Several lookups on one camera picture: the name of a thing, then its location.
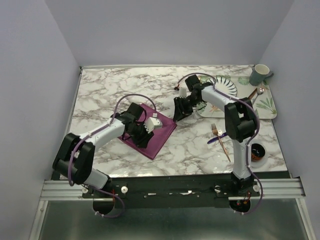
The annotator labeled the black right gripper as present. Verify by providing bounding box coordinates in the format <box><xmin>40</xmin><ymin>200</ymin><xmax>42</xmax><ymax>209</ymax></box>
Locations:
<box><xmin>172</xmin><ymin>94</ymin><xmax>201</xmax><ymax>122</ymax></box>

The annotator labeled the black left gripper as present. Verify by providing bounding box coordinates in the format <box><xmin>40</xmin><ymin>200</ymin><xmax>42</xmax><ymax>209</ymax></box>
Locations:
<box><xmin>127</xmin><ymin>121</ymin><xmax>155</xmax><ymax>149</ymax></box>

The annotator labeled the purple satin napkin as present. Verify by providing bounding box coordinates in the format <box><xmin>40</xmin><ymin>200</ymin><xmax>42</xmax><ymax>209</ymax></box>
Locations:
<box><xmin>118</xmin><ymin>103</ymin><xmax>177</xmax><ymax>160</ymax></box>

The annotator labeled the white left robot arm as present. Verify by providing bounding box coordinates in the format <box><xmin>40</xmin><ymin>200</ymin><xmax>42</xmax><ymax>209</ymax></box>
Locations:
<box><xmin>52</xmin><ymin>103</ymin><xmax>162</xmax><ymax>198</ymax></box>

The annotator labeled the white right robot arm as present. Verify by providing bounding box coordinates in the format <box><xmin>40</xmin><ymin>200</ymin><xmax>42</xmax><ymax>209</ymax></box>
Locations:
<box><xmin>173</xmin><ymin>72</ymin><xmax>260</xmax><ymax>196</ymax></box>

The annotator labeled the rose gold fork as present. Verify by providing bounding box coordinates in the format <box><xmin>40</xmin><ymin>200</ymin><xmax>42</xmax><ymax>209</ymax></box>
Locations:
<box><xmin>211</xmin><ymin>123</ymin><xmax>231</xmax><ymax>162</ymax></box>

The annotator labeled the striped white blue plate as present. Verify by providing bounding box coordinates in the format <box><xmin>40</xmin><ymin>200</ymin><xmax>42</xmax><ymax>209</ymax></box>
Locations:
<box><xmin>208</xmin><ymin>76</ymin><xmax>238</xmax><ymax>97</ymax></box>

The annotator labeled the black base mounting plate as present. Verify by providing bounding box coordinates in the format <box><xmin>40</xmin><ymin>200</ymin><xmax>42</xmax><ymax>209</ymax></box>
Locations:
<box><xmin>82</xmin><ymin>173</ymin><xmax>260</xmax><ymax>209</ymax></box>

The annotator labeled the leaf pattern serving tray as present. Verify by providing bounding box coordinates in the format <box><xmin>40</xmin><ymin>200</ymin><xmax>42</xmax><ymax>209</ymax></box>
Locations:
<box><xmin>195</xmin><ymin>75</ymin><xmax>277</xmax><ymax>120</ymax></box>

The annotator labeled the silver spoon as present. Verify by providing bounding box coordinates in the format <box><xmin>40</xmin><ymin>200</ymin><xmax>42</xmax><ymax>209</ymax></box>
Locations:
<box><xmin>252</xmin><ymin>87</ymin><xmax>265</xmax><ymax>105</ymax></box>

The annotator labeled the grey green mug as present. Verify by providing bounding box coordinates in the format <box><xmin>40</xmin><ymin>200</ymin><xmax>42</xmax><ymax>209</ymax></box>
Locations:
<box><xmin>249</xmin><ymin>64</ymin><xmax>274</xmax><ymax>86</ymax></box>

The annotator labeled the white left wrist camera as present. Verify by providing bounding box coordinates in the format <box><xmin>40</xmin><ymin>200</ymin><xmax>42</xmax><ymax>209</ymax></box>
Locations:
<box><xmin>144</xmin><ymin>117</ymin><xmax>163</xmax><ymax>133</ymax></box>

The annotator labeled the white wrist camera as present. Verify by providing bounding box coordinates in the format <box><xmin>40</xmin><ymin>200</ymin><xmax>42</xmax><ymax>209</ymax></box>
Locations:
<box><xmin>178</xmin><ymin>87</ymin><xmax>187</xmax><ymax>98</ymax></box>
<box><xmin>144</xmin><ymin>117</ymin><xmax>163</xmax><ymax>133</ymax></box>

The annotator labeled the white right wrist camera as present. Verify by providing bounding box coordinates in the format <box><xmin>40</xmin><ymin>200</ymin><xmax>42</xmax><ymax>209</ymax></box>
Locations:
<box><xmin>178</xmin><ymin>87</ymin><xmax>187</xmax><ymax>98</ymax></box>

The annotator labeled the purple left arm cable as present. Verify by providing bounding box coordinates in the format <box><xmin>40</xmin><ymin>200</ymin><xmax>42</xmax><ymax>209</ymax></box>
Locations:
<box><xmin>67</xmin><ymin>93</ymin><xmax>158</xmax><ymax>219</ymax></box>

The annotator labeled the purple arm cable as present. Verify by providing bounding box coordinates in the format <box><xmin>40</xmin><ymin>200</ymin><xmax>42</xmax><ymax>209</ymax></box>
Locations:
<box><xmin>176</xmin><ymin>73</ymin><xmax>265</xmax><ymax>215</ymax></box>
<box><xmin>67</xmin><ymin>93</ymin><xmax>158</xmax><ymax>219</ymax></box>

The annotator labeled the purple handled knife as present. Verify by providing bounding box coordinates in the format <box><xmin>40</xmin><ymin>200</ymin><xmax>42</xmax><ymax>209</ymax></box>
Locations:
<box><xmin>207</xmin><ymin>131</ymin><xmax>228</xmax><ymax>145</ymax></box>

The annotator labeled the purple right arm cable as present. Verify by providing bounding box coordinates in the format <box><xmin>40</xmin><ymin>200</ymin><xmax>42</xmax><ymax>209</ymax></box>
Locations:
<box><xmin>176</xmin><ymin>73</ymin><xmax>265</xmax><ymax>215</ymax></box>

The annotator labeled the brown handled knife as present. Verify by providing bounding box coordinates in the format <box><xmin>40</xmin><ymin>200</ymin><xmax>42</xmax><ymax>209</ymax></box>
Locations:
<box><xmin>248</xmin><ymin>88</ymin><xmax>258</xmax><ymax>100</ymax></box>

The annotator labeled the round table cable hole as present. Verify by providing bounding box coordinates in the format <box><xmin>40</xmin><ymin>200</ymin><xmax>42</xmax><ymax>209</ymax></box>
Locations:
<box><xmin>251</xmin><ymin>142</ymin><xmax>269</xmax><ymax>169</ymax></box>

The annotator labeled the aluminium frame rail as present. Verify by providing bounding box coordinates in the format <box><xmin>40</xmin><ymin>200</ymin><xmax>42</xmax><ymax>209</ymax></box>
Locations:
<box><xmin>40</xmin><ymin>177</ymin><xmax>306</xmax><ymax>201</ymax></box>

